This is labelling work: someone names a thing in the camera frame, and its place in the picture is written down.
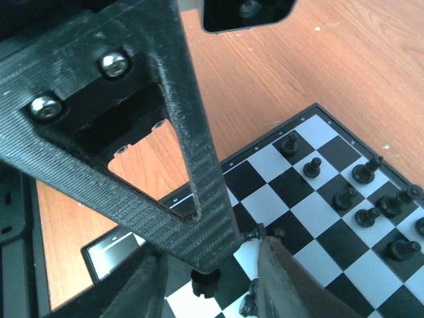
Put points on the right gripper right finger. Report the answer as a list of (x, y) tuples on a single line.
[(285, 289)]

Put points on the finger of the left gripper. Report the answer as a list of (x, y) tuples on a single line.
[(82, 79)]

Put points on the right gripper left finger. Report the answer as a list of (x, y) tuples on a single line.
[(135, 289)]

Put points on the black pawn second row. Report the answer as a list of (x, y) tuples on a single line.
[(343, 200)]

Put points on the black piece new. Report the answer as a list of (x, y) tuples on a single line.
[(392, 205)]

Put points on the black piece back row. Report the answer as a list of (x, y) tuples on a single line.
[(365, 173)]

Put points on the black chess pieces cluster centre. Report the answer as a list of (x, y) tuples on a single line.
[(248, 257)]

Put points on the black and silver chessboard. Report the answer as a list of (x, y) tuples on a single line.
[(351, 262)]

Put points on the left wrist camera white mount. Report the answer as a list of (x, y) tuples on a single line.
[(226, 15)]

